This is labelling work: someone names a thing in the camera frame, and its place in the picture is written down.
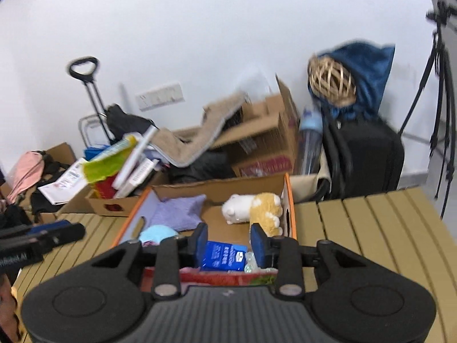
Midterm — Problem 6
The light blue plush toy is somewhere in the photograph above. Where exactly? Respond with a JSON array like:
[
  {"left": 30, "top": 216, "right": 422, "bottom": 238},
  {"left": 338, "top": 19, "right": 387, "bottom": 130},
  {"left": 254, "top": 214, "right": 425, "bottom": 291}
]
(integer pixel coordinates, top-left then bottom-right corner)
[{"left": 139, "top": 225, "right": 178, "bottom": 246}]

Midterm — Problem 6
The purple knitted cloth pouch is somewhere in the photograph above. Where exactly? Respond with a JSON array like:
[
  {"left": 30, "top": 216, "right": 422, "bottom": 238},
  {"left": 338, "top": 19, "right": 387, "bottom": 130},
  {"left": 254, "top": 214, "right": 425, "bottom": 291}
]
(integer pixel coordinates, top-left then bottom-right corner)
[{"left": 148, "top": 194, "right": 207, "bottom": 232}]

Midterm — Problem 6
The white and yellow plush cat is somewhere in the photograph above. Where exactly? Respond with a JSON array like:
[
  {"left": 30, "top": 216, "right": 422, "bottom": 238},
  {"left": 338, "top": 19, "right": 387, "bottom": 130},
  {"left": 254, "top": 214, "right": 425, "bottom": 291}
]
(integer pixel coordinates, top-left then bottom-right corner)
[{"left": 222, "top": 192, "right": 284, "bottom": 237}]

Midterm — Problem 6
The blue tissue pack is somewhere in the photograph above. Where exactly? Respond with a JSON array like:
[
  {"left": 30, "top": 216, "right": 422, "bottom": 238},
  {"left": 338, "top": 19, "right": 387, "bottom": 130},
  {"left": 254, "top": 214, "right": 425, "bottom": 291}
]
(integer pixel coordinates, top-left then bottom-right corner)
[{"left": 201, "top": 241, "right": 248, "bottom": 272}]

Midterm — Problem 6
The clear plastic bag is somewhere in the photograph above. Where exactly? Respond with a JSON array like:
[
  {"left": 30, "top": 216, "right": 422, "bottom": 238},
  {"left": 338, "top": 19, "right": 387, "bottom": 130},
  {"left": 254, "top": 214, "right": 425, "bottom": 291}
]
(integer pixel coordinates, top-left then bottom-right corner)
[{"left": 244, "top": 252, "right": 259, "bottom": 273}]

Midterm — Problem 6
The small brown cardboard box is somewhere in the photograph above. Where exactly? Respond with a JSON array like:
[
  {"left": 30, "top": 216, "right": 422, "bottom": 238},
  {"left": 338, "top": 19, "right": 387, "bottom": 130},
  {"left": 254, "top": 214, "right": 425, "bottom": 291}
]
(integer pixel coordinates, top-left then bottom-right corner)
[{"left": 85, "top": 170, "right": 168, "bottom": 217}]

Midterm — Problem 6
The red orange cardboard tray box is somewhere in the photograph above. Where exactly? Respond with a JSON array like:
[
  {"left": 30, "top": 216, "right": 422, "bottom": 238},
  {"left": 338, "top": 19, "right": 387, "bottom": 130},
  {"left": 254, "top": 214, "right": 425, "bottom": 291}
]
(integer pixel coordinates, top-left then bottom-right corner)
[{"left": 105, "top": 174, "right": 297, "bottom": 299}]

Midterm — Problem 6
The left brown cardboard box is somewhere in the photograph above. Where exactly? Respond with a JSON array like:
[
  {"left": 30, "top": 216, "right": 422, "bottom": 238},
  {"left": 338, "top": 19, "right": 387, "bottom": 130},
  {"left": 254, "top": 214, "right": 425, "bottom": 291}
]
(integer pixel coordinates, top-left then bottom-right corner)
[{"left": 1, "top": 143, "right": 89, "bottom": 224}]

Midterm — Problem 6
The white printed paper sheet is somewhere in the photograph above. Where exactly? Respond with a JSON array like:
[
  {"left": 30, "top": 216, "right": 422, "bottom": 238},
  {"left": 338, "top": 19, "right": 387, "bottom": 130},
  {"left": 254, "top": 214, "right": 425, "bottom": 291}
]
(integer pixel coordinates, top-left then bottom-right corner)
[{"left": 38, "top": 158, "right": 87, "bottom": 205}]

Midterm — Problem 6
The white flat carton box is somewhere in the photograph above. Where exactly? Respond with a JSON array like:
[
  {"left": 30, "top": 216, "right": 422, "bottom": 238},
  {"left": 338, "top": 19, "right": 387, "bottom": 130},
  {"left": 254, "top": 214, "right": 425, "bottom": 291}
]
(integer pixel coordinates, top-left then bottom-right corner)
[{"left": 118, "top": 158, "right": 160, "bottom": 198}]

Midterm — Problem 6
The beige fuzzy mat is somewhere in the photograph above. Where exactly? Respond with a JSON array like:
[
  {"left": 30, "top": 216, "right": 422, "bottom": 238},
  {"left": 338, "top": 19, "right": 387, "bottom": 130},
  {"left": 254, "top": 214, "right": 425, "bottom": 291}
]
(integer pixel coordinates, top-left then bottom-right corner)
[{"left": 149, "top": 92, "right": 247, "bottom": 168}]

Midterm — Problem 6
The blue cap water bottle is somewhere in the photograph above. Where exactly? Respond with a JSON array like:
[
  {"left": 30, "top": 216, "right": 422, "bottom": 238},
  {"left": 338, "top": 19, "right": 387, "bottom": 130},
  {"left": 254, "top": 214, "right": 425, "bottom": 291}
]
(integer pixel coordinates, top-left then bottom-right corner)
[{"left": 294, "top": 106, "right": 323, "bottom": 175}]

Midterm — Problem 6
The yellow green snack bag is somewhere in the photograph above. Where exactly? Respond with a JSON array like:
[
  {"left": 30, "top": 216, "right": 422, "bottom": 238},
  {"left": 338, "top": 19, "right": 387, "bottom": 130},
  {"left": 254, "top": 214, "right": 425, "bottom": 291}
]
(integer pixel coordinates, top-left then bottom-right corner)
[{"left": 82, "top": 135, "right": 138, "bottom": 184}]

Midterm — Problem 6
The large brown cardboard box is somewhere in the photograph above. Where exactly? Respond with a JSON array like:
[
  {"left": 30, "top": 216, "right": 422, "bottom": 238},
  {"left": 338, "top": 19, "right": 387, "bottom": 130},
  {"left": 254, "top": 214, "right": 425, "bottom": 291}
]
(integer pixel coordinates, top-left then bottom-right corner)
[{"left": 174, "top": 73, "right": 301, "bottom": 178}]

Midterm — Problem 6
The black suitcase bag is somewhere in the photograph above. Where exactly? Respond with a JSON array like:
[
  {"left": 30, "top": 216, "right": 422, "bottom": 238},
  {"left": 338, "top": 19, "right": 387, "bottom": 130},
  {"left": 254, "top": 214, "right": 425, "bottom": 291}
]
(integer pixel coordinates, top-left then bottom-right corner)
[{"left": 321, "top": 108, "right": 404, "bottom": 199}]

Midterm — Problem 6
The woven rattan ball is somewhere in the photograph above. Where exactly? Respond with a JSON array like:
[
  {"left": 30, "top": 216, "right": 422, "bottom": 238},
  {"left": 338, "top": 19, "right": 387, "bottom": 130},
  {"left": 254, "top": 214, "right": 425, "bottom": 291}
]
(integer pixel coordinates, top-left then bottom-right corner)
[{"left": 308, "top": 55, "right": 356, "bottom": 108}]

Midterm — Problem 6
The dark blue cloth bag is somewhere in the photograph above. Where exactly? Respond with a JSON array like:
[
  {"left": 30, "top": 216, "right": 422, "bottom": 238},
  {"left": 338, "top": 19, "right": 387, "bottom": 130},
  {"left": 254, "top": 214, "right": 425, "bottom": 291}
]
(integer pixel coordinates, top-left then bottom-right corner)
[{"left": 308, "top": 41, "right": 395, "bottom": 120}]

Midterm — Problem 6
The black trolley handle cart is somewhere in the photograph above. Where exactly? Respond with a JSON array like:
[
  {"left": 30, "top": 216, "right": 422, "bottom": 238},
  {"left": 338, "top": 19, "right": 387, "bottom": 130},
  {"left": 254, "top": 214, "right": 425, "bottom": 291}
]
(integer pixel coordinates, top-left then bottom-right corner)
[{"left": 67, "top": 57, "right": 155, "bottom": 145}]

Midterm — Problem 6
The white wall socket strip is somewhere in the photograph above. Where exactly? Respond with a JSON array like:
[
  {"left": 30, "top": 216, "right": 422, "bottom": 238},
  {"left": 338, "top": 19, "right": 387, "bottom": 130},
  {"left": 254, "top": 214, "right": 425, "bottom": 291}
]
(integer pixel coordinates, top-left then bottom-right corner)
[{"left": 135, "top": 83, "right": 184, "bottom": 111}]

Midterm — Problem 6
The black camera tripod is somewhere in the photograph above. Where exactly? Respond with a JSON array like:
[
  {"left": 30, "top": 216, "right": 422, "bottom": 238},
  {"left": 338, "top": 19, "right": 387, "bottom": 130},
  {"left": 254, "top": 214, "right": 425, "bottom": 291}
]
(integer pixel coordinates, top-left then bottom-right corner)
[{"left": 397, "top": 0, "right": 456, "bottom": 218}]

